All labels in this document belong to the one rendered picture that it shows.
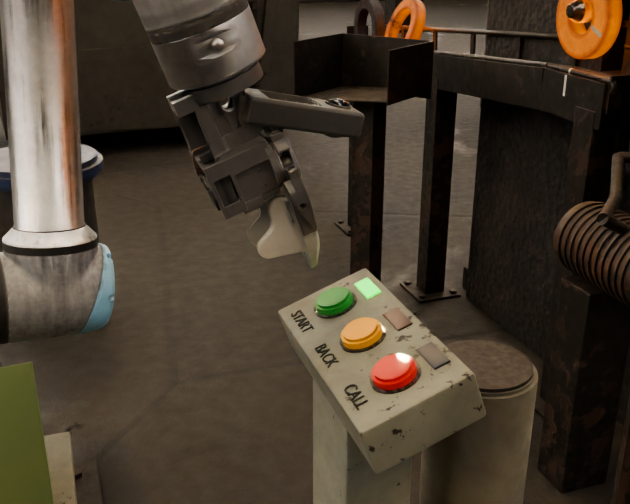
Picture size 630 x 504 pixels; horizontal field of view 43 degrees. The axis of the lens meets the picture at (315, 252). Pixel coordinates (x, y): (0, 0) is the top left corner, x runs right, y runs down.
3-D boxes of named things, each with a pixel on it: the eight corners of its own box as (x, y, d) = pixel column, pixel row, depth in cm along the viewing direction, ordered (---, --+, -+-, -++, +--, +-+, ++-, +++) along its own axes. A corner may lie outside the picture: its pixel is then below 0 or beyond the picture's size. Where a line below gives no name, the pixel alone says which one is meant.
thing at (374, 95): (338, 290, 228) (341, 32, 201) (419, 314, 214) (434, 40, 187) (295, 316, 213) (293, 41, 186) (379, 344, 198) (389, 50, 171)
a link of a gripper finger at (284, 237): (270, 286, 79) (236, 206, 75) (323, 260, 80) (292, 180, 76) (279, 298, 76) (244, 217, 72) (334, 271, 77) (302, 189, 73)
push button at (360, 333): (375, 324, 78) (369, 310, 77) (391, 343, 75) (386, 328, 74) (339, 342, 77) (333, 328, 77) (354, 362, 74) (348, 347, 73)
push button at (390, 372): (407, 360, 71) (402, 345, 71) (427, 383, 68) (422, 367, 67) (369, 381, 71) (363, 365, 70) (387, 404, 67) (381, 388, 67)
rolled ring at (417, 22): (378, 67, 238) (388, 71, 240) (411, 46, 222) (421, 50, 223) (387, 11, 242) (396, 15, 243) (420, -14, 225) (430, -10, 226)
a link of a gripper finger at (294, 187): (291, 226, 78) (259, 148, 74) (307, 219, 78) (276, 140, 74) (306, 243, 73) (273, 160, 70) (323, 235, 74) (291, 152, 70)
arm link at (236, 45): (234, -1, 72) (263, 8, 64) (253, 50, 75) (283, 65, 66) (144, 37, 71) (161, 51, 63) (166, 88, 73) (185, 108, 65)
